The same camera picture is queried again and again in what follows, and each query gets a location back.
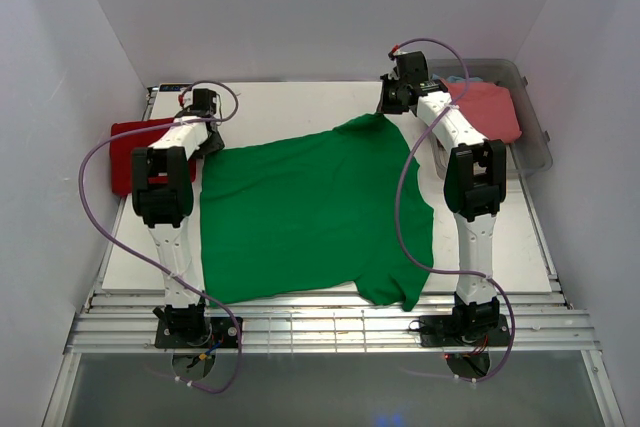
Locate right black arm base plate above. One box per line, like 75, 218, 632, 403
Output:
409, 306, 510, 348

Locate pink folded t-shirt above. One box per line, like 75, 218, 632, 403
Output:
456, 82, 522, 144

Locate clear plastic bin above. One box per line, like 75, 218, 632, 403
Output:
424, 57, 554, 181

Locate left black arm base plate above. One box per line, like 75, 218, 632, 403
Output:
153, 316, 242, 350

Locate light blue folded t-shirt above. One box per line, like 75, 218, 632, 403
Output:
445, 75, 484, 83

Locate aluminium rail frame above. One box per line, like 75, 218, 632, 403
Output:
66, 288, 600, 354

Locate blue label sticker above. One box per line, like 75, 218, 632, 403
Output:
158, 83, 191, 94

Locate green t-shirt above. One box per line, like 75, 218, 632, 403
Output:
200, 114, 434, 311

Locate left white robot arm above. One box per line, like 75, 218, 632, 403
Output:
131, 88, 224, 347

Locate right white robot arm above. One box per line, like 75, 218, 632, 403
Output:
377, 48, 506, 345

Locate folded red t-shirt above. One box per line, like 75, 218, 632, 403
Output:
109, 117, 207, 208

